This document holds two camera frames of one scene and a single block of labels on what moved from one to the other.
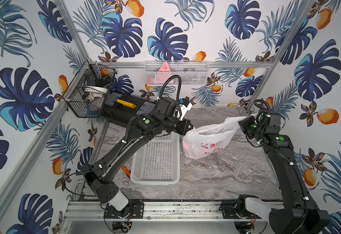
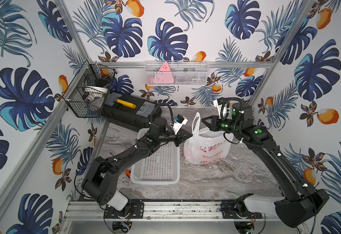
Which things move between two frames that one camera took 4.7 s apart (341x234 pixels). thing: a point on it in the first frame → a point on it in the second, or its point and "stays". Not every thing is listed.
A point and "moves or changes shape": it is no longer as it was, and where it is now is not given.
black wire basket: [87, 92] stays
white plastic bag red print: [198, 143] moves or changes shape
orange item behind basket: [127, 171] stays
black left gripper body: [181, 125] → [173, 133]
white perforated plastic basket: [157, 163] stays
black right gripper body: [250, 127] → [227, 126]
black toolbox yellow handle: [119, 109] stays
